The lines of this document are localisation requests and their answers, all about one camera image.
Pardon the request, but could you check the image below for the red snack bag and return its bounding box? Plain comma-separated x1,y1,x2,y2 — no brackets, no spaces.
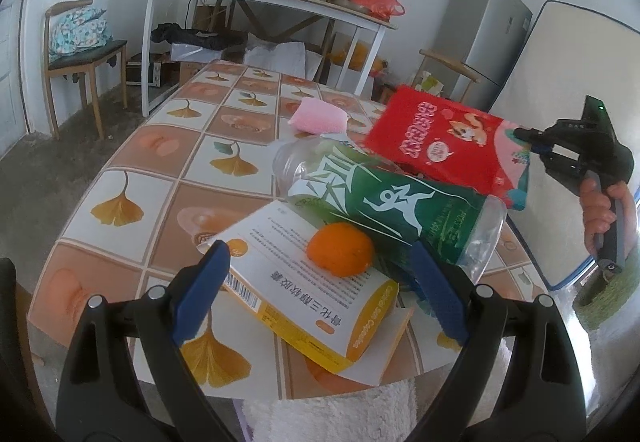
363,86,530,210

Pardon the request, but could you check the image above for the white yellow medicine box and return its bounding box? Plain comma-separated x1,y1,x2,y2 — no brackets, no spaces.
194,201,412,387

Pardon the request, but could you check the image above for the green label plastic bottle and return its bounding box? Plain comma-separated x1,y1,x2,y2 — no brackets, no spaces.
268,136,506,283

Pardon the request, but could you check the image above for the person's right hand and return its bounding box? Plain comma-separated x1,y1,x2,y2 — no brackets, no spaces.
579,179,638,257

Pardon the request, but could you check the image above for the white mattress blue trim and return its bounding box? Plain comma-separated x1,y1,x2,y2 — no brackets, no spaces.
487,0,640,292

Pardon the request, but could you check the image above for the wooden chair black seat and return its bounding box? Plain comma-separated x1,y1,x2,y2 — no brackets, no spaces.
411,49,482,102

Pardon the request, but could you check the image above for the grey refrigerator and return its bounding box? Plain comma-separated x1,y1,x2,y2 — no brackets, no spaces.
431,0,533,111

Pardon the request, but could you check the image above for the red plastic bag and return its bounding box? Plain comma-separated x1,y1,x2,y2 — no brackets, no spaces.
350,0,406,21

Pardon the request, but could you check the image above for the orange tangerine peel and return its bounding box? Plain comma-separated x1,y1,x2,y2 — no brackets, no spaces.
306,222,375,277

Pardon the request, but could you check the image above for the patterned tablecloth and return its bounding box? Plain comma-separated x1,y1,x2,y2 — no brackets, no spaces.
28,61,544,399

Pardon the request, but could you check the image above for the pink sponge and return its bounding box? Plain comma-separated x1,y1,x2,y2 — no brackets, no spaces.
288,98,349,135

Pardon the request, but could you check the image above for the white door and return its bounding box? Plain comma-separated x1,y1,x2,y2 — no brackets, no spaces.
0,0,27,156

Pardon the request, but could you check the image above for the wooden chair with cushion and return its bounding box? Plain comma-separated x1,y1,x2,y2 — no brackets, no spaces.
42,0,128,138

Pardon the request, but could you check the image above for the white side table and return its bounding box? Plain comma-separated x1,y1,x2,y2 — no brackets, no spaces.
140,0,394,117

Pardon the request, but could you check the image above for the floral pillow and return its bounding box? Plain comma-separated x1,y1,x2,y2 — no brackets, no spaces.
49,6,113,61

